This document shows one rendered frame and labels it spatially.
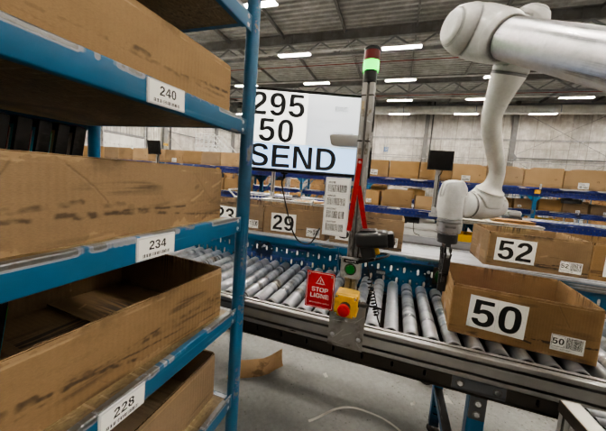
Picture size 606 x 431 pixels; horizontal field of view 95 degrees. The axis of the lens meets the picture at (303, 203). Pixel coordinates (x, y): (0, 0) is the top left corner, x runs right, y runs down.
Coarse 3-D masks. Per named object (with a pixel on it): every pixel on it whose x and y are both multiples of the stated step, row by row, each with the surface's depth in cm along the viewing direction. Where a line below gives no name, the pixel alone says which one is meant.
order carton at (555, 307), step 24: (456, 264) 119; (456, 288) 94; (480, 288) 91; (504, 288) 113; (528, 288) 110; (552, 288) 107; (456, 312) 94; (528, 312) 86; (552, 312) 84; (576, 312) 82; (600, 312) 80; (480, 336) 92; (504, 336) 89; (528, 336) 87; (576, 336) 82; (600, 336) 80; (576, 360) 83
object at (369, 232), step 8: (360, 232) 86; (368, 232) 86; (376, 232) 85; (384, 232) 84; (392, 232) 86; (360, 240) 86; (368, 240) 85; (376, 240) 84; (384, 240) 83; (392, 240) 83; (360, 248) 88; (368, 248) 86; (376, 248) 87; (368, 256) 86
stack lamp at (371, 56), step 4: (364, 52) 88; (368, 52) 87; (372, 52) 86; (376, 52) 86; (380, 52) 88; (364, 56) 88; (368, 56) 87; (372, 56) 86; (376, 56) 87; (364, 60) 88; (368, 60) 87; (372, 60) 87; (376, 60) 87; (364, 64) 88; (368, 64) 87; (372, 64) 87; (376, 64) 87; (364, 68) 88; (368, 68) 87; (372, 68) 87; (376, 68) 87
